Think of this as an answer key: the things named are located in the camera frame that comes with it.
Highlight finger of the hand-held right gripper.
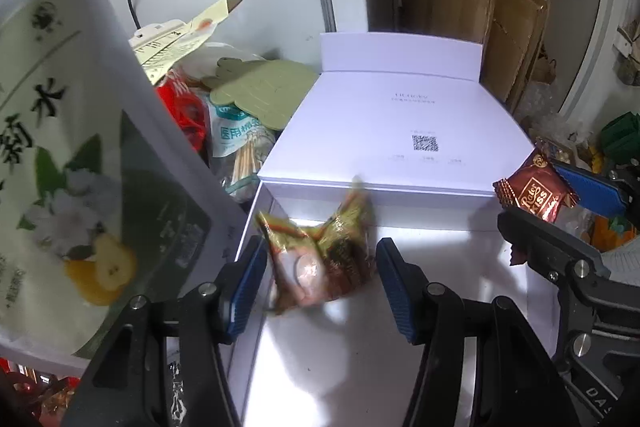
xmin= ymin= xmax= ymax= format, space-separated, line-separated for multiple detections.
xmin=549 ymin=161 xmax=630 ymax=218
xmin=497 ymin=207 xmax=613 ymax=360

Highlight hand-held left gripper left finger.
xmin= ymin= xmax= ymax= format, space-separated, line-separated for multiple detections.
xmin=60 ymin=234 xmax=269 ymax=427

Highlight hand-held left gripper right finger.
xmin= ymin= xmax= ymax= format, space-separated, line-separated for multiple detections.
xmin=375 ymin=237 xmax=582 ymax=427

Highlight red brown candy packet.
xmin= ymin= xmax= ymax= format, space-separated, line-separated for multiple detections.
xmin=492 ymin=148 xmax=579 ymax=224

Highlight gold brown candy packet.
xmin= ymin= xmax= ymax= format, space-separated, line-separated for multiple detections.
xmin=255 ymin=177 xmax=377 ymax=317

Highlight white cardboard box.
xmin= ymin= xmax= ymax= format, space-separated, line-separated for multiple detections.
xmin=227 ymin=32 xmax=565 ymax=427

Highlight green paper bag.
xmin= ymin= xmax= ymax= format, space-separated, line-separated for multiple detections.
xmin=600 ymin=112 xmax=640 ymax=160

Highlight clear plastic bags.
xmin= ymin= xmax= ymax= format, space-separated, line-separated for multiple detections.
xmin=522 ymin=104 xmax=593 ymax=152

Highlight bundle of toothpicks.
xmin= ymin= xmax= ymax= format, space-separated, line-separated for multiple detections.
xmin=222 ymin=134 xmax=276 ymax=204

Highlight red plastic bag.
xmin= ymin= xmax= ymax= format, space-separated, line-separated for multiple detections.
xmin=156 ymin=74 xmax=210 ymax=152

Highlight green hand-shaped mat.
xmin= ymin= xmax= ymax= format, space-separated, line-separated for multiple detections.
xmin=201 ymin=56 xmax=321 ymax=131

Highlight silver tea pouch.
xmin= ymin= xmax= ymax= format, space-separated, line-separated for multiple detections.
xmin=0 ymin=0 xmax=247 ymax=374

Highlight yellow paper packet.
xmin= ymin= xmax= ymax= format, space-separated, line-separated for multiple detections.
xmin=141 ymin=0 xmax=247 ymax=84

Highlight white power strip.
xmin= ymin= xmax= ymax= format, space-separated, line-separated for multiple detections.
xmin=128 ymin=19 xmax=187 ymax=54

